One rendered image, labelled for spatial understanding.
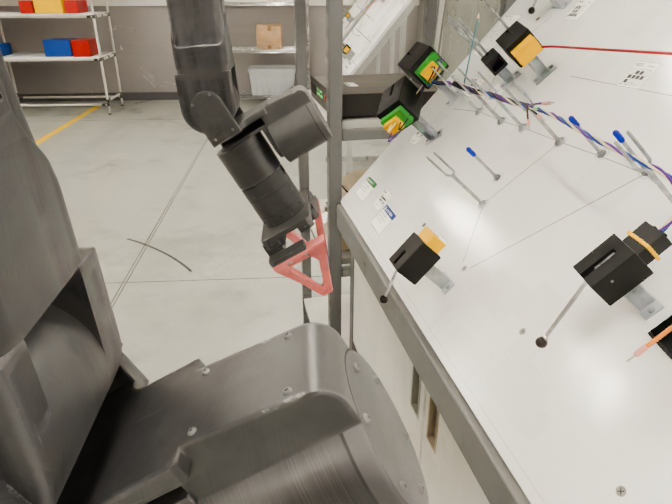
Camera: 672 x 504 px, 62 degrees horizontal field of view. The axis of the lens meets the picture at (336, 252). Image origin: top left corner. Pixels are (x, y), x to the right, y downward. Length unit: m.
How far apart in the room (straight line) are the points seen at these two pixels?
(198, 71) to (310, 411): 0.49
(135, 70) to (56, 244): 8.06
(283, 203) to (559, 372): 0.39
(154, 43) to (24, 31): 1.62
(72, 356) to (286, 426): 0.07
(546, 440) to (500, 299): 0.23
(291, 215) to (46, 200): 0.50
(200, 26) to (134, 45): 7.57
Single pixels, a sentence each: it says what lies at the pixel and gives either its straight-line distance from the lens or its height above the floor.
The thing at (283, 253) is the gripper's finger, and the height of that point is 1.10.
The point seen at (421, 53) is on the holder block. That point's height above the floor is 1.25.
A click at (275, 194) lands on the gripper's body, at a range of 0.65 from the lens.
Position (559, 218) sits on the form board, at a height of 1.07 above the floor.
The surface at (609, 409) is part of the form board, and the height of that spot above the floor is 0.97.
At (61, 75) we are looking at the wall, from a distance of 8.54.
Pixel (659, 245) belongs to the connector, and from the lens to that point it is 0.67.
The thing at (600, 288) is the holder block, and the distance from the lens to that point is 0.66.
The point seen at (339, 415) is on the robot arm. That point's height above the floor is 1.27.
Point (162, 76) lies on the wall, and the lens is 8.16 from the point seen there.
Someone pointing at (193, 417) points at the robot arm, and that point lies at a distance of 0.18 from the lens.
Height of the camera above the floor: 1.38
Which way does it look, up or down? 25 degrees down
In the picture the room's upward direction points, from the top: straight up
